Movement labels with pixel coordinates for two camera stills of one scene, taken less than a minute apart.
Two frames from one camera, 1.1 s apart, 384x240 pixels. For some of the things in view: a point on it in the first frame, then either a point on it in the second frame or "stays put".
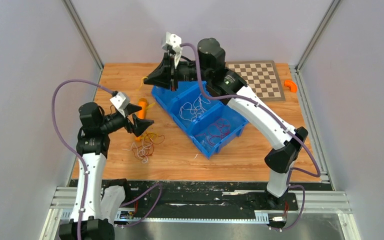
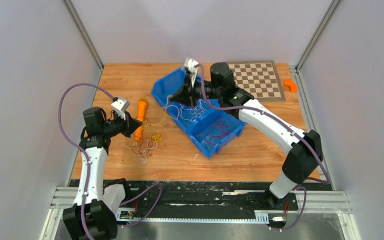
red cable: [216, 130] stays put
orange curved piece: [291, 84] stays put
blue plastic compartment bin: [212, 123] stays put
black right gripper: [165, 75] -> [187, 95]
